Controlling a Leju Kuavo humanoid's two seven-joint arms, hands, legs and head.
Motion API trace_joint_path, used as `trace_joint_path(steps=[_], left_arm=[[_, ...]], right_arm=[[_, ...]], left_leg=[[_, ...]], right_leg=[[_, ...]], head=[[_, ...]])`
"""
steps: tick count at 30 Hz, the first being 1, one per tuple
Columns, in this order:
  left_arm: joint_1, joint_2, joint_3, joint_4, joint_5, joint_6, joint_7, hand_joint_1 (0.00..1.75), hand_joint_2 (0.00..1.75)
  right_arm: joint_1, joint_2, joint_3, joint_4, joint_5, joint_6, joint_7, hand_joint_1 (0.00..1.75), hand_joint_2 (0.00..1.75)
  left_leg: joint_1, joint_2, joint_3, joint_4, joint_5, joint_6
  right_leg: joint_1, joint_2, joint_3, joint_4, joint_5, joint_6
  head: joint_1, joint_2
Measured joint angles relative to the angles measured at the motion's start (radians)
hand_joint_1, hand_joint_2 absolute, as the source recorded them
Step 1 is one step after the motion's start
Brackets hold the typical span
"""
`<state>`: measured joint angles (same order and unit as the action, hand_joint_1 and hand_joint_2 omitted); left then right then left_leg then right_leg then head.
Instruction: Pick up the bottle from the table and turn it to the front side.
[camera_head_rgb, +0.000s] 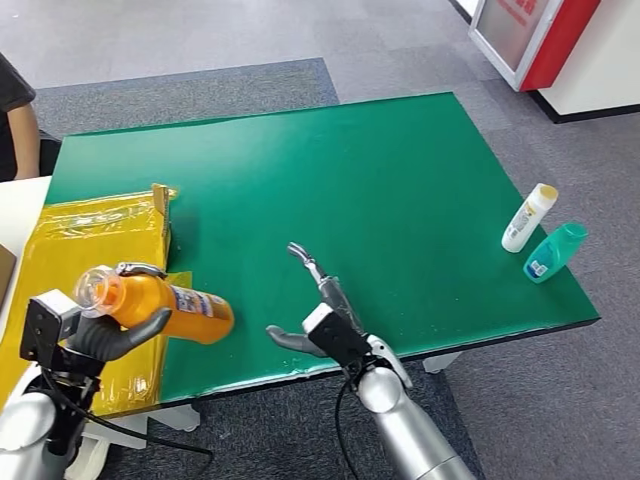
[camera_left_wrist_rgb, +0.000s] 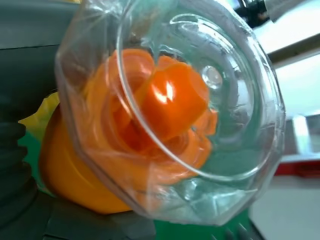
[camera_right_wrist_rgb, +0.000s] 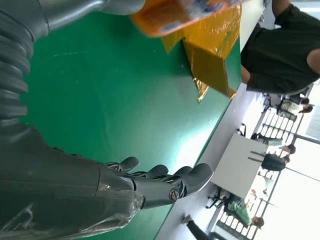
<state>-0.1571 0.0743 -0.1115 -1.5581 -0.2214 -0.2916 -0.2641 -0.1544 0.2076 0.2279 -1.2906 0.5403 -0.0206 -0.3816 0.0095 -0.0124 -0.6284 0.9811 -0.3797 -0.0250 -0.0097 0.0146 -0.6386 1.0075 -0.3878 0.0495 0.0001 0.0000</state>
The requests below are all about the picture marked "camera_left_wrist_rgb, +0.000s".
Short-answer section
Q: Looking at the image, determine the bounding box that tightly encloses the red framed sign panel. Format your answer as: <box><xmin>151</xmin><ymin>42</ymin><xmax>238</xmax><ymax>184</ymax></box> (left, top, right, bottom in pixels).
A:
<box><xmin>273</xmin><ymin>153</ymin><xmax>320</xmax><ymax>178</ymax></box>

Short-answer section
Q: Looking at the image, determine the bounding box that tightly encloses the yellow taped cardboard box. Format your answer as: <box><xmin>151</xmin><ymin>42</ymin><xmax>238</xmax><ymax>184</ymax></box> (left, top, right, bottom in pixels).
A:
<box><xmin>18</xmin><ymin>92</ymin><xmax>60</xmax><ymax>143</ymax></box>

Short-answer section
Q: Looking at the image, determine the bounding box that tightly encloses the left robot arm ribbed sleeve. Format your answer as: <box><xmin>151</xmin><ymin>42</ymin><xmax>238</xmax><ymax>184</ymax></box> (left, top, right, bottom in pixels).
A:
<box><xmin>0</xmin><ymin>121</ymin><xmax>38</xmax><ymax>230</ymax></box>

